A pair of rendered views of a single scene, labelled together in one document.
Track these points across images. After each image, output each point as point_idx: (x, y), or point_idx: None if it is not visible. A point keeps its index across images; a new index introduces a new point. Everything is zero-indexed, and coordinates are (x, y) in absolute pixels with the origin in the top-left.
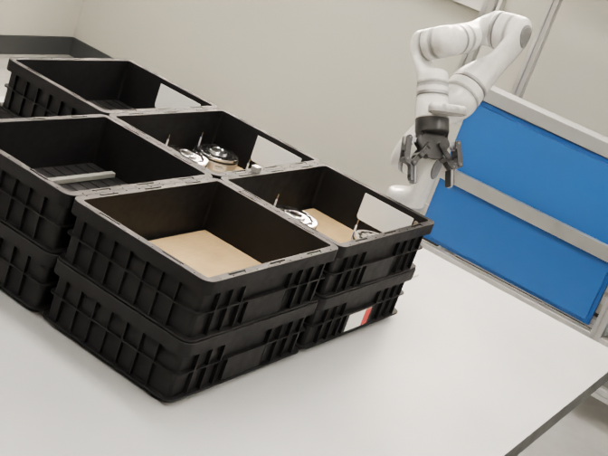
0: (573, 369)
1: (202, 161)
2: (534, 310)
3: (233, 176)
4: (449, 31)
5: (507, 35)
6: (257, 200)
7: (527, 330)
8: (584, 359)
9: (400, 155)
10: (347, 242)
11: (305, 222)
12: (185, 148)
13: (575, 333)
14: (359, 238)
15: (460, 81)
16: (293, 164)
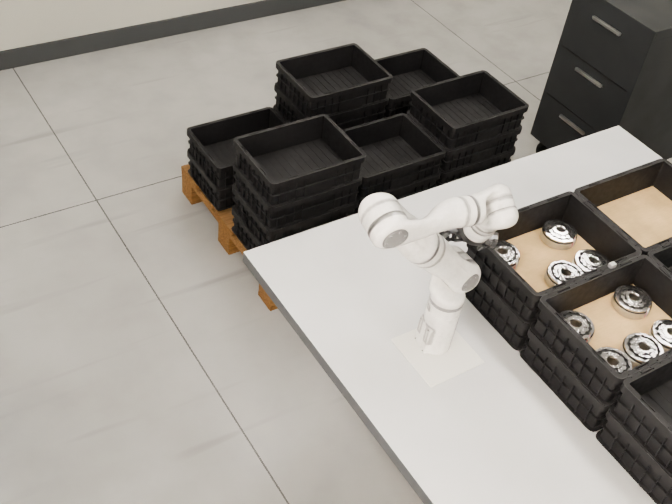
0: (322, 238)
1: (629, 341)
2: (289, 302)
3: (631, 255)
4: (500, 183)
5: (400, 204)
6: (619, 229)
7: (326, 277)
8: (296, 248)
9: (494, 246)
10: (565, 194)
11: (558, 266)
12: (645, 352)
13: (269, 276)
14: (518, 252)
15: (439, 234)
16: (571, 286)
